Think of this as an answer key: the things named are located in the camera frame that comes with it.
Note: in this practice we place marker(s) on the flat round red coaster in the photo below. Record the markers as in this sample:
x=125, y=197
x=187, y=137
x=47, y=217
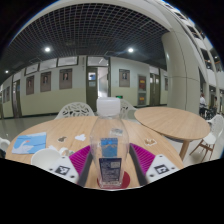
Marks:
x=126, y=180

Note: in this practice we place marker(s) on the round wooden side table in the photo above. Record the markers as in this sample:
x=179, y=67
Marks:
x=171, y=121

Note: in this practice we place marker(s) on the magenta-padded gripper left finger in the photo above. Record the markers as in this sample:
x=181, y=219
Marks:
x=78, y=163

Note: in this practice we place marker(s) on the round ceiling lights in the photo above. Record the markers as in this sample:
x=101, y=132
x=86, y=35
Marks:
x=47, y=49

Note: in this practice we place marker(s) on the white cloud-shaped sticker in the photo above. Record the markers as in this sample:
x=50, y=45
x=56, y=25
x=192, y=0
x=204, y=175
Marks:
x=80, y=137

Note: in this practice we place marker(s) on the blue and white leaflet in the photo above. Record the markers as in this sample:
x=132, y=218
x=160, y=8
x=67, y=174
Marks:
x=30, y=143

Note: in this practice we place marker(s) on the clear plastic water bottle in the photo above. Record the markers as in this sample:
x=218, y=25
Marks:
x=109, y=146

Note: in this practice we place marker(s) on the white chair with wooden legs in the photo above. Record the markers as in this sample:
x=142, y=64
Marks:
x=213, y=133

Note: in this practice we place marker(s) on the person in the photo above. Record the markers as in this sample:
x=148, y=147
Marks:
x=202, y=104

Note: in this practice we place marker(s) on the white plastic lattice chair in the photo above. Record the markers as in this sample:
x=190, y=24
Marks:
x=3, y=144
x=126, y=108
x=75, y=110

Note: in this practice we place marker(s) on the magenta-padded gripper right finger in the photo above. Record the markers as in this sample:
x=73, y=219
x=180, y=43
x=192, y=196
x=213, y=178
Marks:
x=146, y=160

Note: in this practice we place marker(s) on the framed wall portraits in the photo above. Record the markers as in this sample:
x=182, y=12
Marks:
x=65, y=79

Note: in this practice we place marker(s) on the dark-framed open door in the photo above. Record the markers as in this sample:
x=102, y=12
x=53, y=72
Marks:
x=96, y=85

